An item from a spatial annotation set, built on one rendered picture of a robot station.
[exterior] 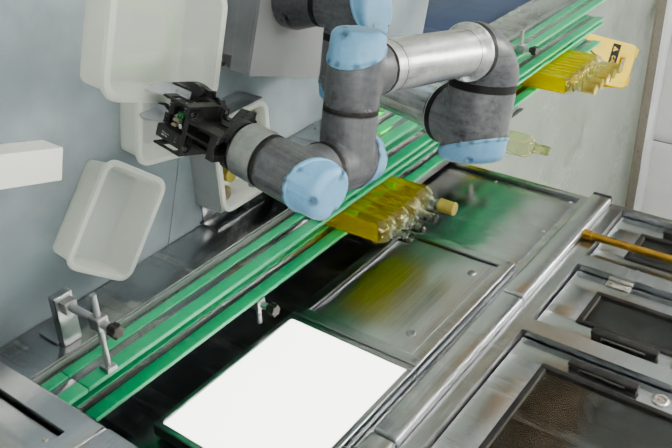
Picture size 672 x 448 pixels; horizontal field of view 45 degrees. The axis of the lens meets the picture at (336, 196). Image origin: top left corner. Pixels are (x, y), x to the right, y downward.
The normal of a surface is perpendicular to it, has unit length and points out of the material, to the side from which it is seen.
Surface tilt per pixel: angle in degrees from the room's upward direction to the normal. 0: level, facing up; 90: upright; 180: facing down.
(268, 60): 0
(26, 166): 0
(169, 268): 90
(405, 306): 90
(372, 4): 7
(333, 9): 92
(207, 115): 9
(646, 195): 90
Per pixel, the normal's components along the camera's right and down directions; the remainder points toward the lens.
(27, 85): 0.80, 0.26
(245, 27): -0.58, 0.10
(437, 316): -0.04, -0.87
